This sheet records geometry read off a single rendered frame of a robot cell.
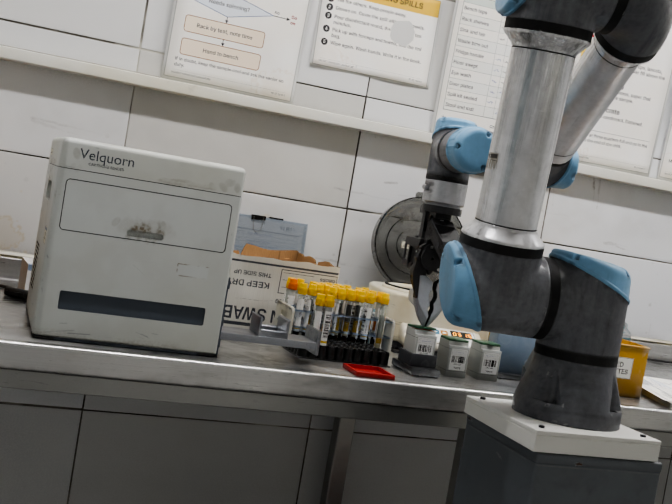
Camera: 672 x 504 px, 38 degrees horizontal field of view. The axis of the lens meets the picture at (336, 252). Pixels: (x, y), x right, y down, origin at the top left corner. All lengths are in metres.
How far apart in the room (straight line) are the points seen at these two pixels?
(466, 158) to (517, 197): 0.28
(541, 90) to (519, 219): 0.17
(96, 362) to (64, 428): 0.74
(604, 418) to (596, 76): 0.48
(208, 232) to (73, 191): 0.21
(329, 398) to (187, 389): 0.23
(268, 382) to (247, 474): 0.79
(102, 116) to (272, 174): 0.39
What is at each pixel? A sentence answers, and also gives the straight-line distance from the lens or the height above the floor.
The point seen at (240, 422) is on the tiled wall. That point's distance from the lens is 2.27.
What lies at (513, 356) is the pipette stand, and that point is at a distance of 1.88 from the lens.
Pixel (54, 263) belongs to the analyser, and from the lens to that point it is 1.49.
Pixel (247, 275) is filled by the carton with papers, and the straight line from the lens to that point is 1.85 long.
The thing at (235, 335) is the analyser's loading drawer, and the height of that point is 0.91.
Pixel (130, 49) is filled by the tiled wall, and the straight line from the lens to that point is 2.15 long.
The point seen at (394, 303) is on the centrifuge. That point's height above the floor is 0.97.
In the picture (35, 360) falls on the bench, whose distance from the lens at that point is 1.47.
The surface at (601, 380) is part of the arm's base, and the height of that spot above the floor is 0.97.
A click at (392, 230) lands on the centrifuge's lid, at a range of 2.26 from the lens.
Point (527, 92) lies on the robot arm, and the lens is 1.31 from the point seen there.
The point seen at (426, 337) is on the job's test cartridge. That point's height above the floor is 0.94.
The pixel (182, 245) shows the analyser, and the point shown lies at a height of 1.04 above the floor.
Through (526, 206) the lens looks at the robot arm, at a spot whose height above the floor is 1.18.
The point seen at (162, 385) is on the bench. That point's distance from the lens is 1.53.
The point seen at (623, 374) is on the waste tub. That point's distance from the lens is 1.94.
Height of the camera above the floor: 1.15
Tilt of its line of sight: 3 degrees down
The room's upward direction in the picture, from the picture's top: 10 degrees clockwise
